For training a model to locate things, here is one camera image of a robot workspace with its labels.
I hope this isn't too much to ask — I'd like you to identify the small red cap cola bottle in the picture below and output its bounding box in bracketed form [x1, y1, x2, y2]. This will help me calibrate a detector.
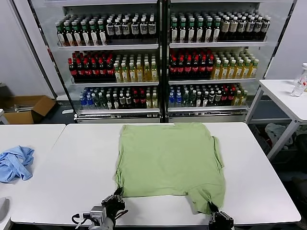
[132, 91, 140, 109]
[228, 87, 236, 106]
[139, 91, 147, 109]
[221, 88, 229, 106]

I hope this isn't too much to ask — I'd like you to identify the white beverage cooler cabinet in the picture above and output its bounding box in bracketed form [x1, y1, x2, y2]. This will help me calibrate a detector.
[165, 0, 272, 123]
[51, 0, 165, 124]

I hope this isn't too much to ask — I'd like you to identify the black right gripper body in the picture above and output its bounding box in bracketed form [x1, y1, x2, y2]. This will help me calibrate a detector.
[208, 210, 235, 230]

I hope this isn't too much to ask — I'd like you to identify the dark tea bottle green cap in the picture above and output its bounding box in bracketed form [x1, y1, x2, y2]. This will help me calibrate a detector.
[97, 20, 107, 46]
[89, 20, 98, 46]
[170, 18, 179, 43]
[81, 21, 90, 46]
[187, 18, 196, 43]
[195, 18, 204, 43]
[72, 21, 82, 46]
[64, 22, 73, 46]
[178, 18, 188, 43]
[56, 22, 65, 46]
[204, 18, 213, 43]
[213, 17, 221, 42]

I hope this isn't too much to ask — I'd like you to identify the clear plastic water bottle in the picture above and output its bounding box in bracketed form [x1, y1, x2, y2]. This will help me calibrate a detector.
[291, 80, 305, 98]

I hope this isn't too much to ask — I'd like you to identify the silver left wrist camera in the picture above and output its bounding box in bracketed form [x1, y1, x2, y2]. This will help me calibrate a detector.
[90, 205, 106, 220]

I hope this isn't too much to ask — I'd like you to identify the clear bottle red label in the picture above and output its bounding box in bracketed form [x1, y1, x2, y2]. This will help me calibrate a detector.
[294, 62, 307, 93]

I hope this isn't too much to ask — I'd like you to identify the crumpled light blue shirt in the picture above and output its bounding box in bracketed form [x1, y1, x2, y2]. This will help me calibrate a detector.
[0, 145, 35, 184]

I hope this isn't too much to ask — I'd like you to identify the open cardboard box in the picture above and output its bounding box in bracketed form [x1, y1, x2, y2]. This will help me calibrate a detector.
[0, 95, 57, 125]

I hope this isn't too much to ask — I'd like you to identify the white side table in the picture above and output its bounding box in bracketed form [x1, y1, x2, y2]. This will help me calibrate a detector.
[248, 79, 307, 161]

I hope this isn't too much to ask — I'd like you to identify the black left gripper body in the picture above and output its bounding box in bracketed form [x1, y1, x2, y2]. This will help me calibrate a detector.
[102, 194, 126, 218]

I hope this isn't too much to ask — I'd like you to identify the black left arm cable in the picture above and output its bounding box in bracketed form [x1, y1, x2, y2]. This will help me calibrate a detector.
[71, 209, 93, 227]

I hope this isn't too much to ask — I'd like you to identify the white cooler shelf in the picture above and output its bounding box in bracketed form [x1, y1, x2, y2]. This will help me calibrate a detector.
[57, 43, 160, 51]
[169, 41, 269, 48]
[167, 105, 248, 112]
[76, 108, 161, 115]
[168, 78, 258, 85]
[70, 81, 160, 87]

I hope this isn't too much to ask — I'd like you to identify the pale clothes pile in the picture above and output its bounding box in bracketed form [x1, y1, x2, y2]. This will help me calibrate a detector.
[265, 122, 295, 150]

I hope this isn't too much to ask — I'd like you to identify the dark bottle beige label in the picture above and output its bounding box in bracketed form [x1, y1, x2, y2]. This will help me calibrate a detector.
[229, 16, 238, 41]
[221, 16, 230, 41]

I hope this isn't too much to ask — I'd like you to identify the glass cooler door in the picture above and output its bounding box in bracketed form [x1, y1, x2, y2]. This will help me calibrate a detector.
[11, 0, 75, 115]
[260, 0, 298, 81]

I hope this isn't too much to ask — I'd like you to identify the dark bottle navy label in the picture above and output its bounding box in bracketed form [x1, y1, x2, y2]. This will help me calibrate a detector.
[237, 16, 247, 40]
[139, 17, 148, 38]
[122, 18, 131, 39]
[130, 18, 140, 38]
[147, 16, 156, 38]
[246, 16, 255, 40]
[254, 16, 263, 40]
[106, 19, 115, 39]
[114, 18, 123, 39]
[262, 15, 271, 40]

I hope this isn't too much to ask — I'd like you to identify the light green t-shirt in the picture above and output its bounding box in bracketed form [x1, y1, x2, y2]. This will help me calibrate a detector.
[112, 122, 226, 215]

